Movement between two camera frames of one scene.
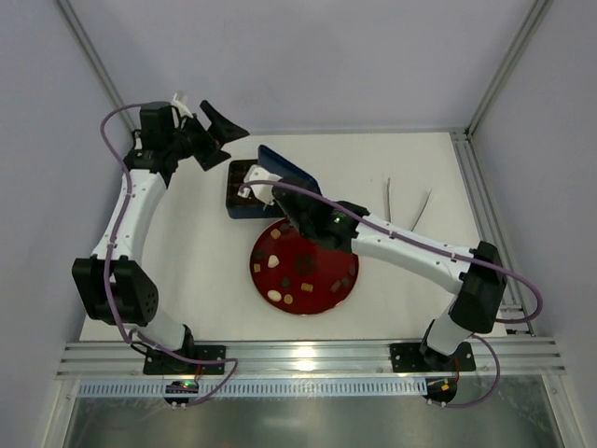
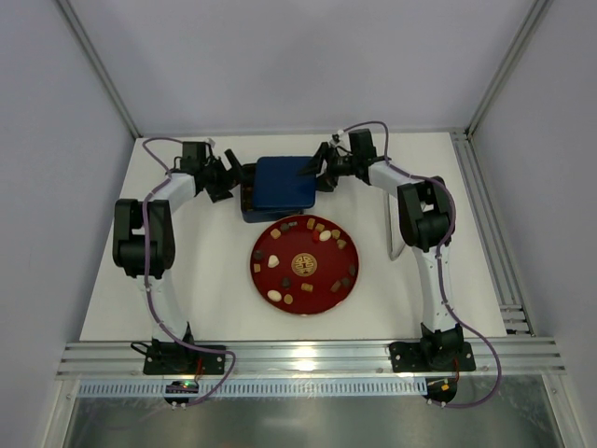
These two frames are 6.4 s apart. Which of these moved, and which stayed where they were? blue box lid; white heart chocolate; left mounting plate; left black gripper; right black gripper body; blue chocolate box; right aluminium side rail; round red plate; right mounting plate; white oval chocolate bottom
Moved: left black gripper; blue box lid; blue chocolate box; right black gripper body
Stayed: right mounting plate; right aluminium side rail; white oval chocolate bottom; round red plate; white heart chocolate; left mounting plate
